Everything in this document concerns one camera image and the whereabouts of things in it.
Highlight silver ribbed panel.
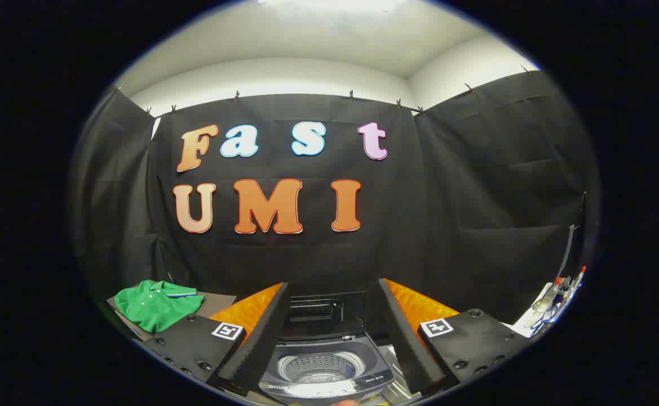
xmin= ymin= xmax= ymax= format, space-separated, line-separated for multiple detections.
xmin=384 ymin=345 xmax=421 ymax=402

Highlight black backdrop cloth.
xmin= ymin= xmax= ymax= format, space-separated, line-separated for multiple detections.
xmin=70 ymin=70 xmax=600 ymax=339

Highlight grey hanging cable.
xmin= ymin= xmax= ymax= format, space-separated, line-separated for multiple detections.
xmin=556 ymin=224 xmax=577 ymax=278

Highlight clear bottle red cap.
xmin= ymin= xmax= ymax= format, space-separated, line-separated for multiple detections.
xmin=533 ymin=276 xmax=564 ymax=316

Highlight blue handled tools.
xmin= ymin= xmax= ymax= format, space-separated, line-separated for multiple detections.
xmin=532 ymin=265 xmax=587 ymax=334

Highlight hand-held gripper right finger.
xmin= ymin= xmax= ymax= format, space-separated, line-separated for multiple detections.
xmin=378 ymin=277 xmax=534 ymax=396

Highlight dark washing machine lid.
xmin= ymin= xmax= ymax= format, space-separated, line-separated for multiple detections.
xmin=286 ymin=290 xmax=368 ymax=342

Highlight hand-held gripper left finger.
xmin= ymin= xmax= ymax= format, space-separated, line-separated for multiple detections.
xmin=140 ymin=281 xmax=290 ymax=398

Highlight green polo shirt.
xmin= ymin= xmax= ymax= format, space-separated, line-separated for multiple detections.
xmin=114 ymin=280 xmax=206 ymax=334

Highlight grey washing machine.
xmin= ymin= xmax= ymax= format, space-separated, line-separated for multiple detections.
xmin=258 ymin=332 xmax=396 ymax=404

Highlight grey cabinet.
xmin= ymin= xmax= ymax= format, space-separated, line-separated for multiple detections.
xmin=107 ymin=290 xmax=238 ymax=342

